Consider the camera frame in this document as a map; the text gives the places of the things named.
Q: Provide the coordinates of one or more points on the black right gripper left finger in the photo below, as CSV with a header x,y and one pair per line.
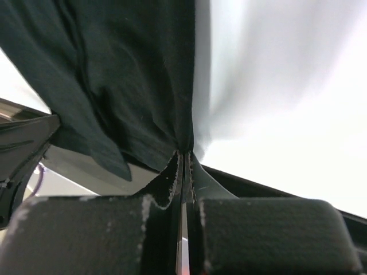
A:
x,y
136,234

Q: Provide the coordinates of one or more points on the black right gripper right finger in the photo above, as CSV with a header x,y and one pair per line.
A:
x,y
262,235

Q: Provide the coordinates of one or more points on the black t-shirt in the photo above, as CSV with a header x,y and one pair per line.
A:
x,y
119,74

